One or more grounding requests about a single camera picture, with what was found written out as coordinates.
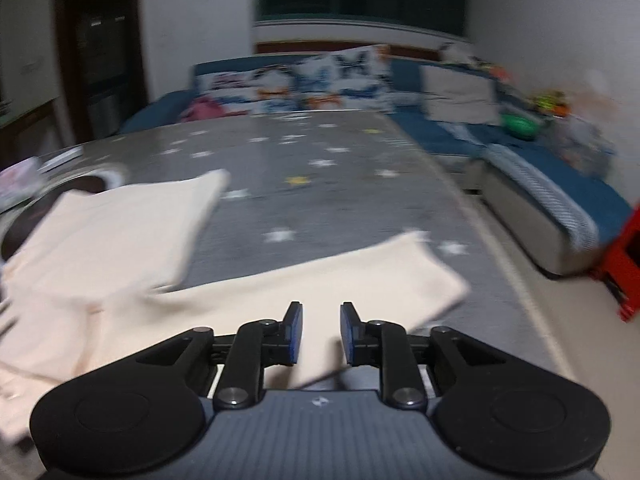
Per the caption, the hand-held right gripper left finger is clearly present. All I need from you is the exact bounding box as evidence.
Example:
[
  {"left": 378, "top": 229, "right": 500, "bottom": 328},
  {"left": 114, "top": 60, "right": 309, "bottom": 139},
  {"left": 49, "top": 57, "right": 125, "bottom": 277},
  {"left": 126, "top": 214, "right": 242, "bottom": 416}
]
[{"left": 135, "top": 301, "right": 305, "bottom": 412}]

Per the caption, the grey star print tablecloth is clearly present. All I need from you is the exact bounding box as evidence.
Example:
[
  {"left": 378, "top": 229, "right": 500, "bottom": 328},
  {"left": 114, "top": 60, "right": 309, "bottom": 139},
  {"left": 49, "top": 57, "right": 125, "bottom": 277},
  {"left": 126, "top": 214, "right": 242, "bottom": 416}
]
[{"left": 0, "top": 109, "right": 556, "bottom": 401}]

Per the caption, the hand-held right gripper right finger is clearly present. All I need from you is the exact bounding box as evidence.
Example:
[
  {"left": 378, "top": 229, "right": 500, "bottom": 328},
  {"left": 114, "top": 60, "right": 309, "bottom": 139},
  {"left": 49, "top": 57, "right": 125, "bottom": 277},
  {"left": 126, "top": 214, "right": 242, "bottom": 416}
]
[{"left": 340, "top": 302, "right": 507, "bottom": 409}]

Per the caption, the butterfly print pillow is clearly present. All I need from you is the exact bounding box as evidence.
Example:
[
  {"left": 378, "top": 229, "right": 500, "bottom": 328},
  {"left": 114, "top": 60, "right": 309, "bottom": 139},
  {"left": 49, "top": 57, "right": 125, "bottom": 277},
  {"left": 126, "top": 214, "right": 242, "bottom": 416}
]
[
  {"left": 297, "top": 45, "right": 393, "bottom": 111},
  {"left": 200, "top": 67, "right": 301, "bottom": 113}
]

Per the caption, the pink cloth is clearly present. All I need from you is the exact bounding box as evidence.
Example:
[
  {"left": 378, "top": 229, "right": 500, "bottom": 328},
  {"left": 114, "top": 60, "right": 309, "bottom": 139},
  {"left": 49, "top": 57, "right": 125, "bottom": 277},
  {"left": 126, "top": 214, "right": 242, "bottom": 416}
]
[{"left": 182, "top": 97, "right": 226, "bottom": 122}]

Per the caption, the patterned sofa cover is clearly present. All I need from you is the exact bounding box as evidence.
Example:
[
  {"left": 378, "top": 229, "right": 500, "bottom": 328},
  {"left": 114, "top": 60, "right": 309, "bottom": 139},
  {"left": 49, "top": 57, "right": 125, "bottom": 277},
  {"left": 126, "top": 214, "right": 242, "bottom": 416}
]
[{"left": 485, "top": 142, "right": 601, "bottom": 252}]

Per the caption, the plain grey pillow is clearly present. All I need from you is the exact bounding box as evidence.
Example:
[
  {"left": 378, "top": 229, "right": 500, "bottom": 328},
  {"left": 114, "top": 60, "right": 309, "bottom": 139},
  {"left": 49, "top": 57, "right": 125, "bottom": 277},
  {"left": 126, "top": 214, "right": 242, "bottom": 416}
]
[{"left": 420, "top": 62, "right": 501, "bottom": 126}]

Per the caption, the wooden side table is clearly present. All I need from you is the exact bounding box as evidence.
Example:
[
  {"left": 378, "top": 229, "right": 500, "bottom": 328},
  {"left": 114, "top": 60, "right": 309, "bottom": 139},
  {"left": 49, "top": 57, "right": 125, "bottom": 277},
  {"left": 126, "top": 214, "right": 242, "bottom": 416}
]
[{"left": 0, "top": 97, "right": 58, "bottom": 161}]

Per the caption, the blue corner sofa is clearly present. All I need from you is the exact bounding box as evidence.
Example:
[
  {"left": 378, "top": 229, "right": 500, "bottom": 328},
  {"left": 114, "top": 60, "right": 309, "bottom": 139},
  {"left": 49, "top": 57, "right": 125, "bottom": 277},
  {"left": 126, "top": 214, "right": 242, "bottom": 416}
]
[{"left": 120, "top": 57, "right": 633, "bottom": 276}]

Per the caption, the pink white tissue pack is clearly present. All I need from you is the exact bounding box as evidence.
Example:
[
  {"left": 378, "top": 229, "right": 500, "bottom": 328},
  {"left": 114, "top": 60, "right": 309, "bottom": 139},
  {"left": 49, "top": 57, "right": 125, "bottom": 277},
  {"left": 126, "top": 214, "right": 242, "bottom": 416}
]
[{"left": 0, "top": 157, "right": 42, "bottom": 206}]

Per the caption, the round black induction cooktop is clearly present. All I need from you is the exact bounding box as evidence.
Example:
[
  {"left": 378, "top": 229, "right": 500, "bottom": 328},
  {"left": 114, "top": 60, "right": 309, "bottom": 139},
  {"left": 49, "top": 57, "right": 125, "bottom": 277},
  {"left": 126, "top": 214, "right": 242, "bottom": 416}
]
[{"left": 0, "top": 169, "right": 128, "bottom": 261}]

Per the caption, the red plastic stool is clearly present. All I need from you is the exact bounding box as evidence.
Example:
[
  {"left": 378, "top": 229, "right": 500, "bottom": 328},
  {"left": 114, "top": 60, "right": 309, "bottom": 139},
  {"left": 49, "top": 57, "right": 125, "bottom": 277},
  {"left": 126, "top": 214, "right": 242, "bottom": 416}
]
[{"left": 595, "top": 205, "right": 640, "bottom": 323}]

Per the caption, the cream fleece garment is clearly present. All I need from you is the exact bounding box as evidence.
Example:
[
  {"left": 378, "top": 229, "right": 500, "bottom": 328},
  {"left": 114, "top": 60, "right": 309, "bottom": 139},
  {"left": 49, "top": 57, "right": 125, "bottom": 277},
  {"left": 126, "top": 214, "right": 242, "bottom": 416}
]
[{"left": 0, "top": 169, "right": 471, "bottom": 461}]

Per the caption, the dark wooden door frame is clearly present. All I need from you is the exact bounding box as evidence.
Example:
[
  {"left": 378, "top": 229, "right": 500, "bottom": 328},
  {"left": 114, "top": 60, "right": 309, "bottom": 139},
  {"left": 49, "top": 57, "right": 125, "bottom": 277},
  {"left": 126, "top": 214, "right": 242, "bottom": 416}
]
[{"left": 54, "top": 0, "right": 149, "bottom": 146}]

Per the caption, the blue low cabinet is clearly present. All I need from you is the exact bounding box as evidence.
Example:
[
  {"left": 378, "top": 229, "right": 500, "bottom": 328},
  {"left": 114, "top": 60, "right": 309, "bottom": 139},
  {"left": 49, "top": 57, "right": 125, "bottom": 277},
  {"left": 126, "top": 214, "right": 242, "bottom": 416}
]
[{"left": 87, "top": 92, "right": 121, "bottom": 138}]

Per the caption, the clear plastic toy box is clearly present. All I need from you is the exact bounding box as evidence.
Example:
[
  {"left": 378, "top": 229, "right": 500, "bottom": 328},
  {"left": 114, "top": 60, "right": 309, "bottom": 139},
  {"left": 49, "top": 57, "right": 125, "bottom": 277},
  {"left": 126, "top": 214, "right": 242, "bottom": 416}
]
[{"left": 550, "top": 115, "right": 617, "bottom": 177}]

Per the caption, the green round bowl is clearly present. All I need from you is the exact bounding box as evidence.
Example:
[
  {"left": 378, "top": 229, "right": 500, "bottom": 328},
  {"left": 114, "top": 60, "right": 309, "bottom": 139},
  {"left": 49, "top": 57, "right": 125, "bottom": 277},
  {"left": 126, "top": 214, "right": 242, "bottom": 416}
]
[{"left": 502, "top": 112, "right": 541, "bottom": 141}]

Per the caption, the white remote control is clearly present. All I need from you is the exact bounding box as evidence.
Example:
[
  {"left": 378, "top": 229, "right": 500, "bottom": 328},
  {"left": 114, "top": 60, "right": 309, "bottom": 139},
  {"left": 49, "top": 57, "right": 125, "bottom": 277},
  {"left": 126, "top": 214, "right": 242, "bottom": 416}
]
[{"left": 39, "top": 147, "right": 85, "bottom": 172}]

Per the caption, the black white plush toy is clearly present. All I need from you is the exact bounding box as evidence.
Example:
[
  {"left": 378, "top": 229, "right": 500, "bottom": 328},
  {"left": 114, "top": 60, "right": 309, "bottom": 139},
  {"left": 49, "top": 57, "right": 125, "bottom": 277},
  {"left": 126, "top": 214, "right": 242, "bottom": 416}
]
[{"left": 437, "top": 42, "right": 471, "bottom": 64}]

